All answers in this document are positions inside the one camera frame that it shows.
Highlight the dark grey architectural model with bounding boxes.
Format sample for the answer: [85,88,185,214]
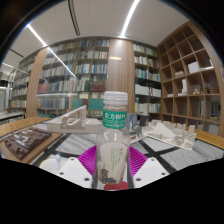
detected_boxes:
[127,113,151,129]

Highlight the flat round red coaster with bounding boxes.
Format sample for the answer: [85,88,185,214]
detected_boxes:
[103,180,129,192]

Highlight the wooden tray with brown model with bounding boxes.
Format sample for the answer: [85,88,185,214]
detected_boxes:
[0,127,64,165]

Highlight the glass display case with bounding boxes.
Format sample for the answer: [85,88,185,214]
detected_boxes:
[36,92,74,117]

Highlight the tall bookshelf wall with books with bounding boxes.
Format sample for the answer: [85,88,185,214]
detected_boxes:
[6,38,164,119]

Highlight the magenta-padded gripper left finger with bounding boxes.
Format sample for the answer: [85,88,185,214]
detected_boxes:
[57,145,98,189]

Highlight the wooden cubby shelf unit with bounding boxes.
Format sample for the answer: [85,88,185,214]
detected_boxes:
[156,21,224,138]

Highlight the pale blue stick in mug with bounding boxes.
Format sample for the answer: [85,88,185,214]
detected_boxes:
[54,153,62,171]

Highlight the white architectural building model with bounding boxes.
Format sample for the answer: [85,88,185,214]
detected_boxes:
[141,119,198,151]

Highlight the ceiling strip lights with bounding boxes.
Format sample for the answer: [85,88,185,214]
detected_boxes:
[0,0,141,79]

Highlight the white architectural bridge model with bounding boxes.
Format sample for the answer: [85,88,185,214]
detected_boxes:
[44,104,104,134]

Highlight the clear plastic bottle green label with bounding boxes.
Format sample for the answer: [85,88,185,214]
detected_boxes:
[95,91,132,186]

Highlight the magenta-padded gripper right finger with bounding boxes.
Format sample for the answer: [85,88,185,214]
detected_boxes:
[128,145,169,189]

